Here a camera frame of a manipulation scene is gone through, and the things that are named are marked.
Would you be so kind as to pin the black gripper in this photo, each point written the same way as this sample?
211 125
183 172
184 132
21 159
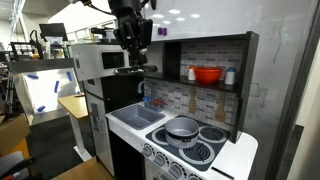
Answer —
131 30

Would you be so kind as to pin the grey toy pot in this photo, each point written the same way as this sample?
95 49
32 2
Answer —
181 136

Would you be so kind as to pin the grey toy faucet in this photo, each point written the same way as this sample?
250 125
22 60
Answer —
146 82

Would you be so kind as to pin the purple magnet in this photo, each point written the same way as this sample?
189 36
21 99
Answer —
160 31
164 31

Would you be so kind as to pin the white toy microwave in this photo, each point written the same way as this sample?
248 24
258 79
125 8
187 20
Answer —
86 61

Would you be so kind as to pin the small silver freezer door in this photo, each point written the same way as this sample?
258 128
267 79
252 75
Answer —
95 87

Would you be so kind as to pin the white shaker red cap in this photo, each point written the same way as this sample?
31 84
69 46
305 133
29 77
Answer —
191 74

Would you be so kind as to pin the grey sink basin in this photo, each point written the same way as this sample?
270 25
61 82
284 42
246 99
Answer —
136 116

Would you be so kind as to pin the blue tape strip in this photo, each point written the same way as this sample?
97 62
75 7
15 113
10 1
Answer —
32 77
69 76
41 108
56 86

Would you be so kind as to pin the wooden spoon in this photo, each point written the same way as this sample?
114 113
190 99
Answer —
192 105

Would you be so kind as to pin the orange bowl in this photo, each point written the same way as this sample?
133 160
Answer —
208 76

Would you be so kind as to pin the wooden desk white leg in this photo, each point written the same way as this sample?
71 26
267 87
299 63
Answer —
75 105

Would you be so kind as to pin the black computer monitor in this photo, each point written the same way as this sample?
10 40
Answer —
53 30

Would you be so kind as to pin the silver fridge door with dispenser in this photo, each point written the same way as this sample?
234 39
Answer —
103 143

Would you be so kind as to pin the grey stove knob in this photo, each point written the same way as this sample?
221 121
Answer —
193 177
175 170
147 150
160 159

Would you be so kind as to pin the white shaker blue cap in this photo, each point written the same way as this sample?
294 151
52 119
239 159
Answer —
230 76

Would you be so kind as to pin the wooden spatula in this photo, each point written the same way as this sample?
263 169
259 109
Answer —
220 113

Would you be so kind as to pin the silver reflective board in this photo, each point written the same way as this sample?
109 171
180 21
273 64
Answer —
43 93

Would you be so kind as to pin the silver oven door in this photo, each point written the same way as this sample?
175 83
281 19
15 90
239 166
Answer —
153 173

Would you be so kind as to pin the large whiteboard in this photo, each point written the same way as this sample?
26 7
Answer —
266 50

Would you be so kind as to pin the white black toy kitchen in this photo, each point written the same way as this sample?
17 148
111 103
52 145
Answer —
233 156

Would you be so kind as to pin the brown cardboard box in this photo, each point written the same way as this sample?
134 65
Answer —
13 133

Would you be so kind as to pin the black chair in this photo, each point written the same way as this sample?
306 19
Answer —
15 165

